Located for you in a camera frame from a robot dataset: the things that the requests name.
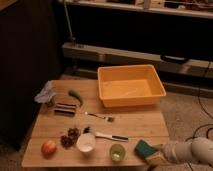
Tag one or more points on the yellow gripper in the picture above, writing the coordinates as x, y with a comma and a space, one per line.
155, 156

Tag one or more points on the green sponge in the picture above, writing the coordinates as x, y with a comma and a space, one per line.
143, 149

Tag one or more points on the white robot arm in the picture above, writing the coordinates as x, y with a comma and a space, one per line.
197, 151

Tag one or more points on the green cup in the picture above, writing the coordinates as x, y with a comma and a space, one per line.
117, 152

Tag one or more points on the small metal fork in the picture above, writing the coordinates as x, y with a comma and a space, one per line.
108, 119

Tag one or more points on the white bowl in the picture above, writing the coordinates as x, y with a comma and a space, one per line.
86, 143

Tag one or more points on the orange plastic tub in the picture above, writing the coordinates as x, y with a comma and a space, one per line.
129, 85

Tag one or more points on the dark grape bunch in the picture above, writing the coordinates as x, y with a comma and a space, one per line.
70, 138

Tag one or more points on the dark rectangular box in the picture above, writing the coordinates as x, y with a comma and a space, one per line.
65, 109

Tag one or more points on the red apple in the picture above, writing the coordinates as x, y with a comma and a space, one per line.
48, 147

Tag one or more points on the green chili pepper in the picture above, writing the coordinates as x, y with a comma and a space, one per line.
77, 96

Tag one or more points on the grey metal shelf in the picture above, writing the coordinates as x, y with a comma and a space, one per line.
124, 57

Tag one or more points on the crumpled grey cloth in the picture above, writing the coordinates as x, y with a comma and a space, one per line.
46, 94

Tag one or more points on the metal stand pole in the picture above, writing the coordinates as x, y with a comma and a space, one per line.
71, 36

